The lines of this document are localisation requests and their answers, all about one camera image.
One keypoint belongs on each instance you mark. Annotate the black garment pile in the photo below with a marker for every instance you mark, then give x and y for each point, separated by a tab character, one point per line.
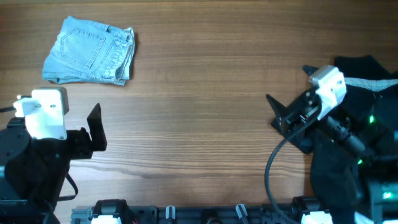
342	149

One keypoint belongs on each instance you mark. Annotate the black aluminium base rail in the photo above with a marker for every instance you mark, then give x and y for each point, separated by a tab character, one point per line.
191	215

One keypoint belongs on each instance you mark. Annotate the light blue denim shorts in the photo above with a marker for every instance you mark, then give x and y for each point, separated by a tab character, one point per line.
90	51

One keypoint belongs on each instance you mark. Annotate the left white rail clip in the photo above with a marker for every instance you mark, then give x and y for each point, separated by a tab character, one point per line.
170	212

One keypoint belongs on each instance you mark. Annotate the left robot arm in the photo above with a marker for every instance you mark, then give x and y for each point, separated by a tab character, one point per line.
33	171

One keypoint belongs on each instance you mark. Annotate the right white rail clip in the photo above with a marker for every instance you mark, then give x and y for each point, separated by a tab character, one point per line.
241	211

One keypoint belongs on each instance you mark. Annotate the white rail clip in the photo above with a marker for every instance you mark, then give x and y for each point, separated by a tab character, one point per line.
170	212
241	211

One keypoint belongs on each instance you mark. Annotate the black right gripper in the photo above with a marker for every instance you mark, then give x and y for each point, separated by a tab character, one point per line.
296	116

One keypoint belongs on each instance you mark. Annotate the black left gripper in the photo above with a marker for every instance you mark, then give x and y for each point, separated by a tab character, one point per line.
86	143

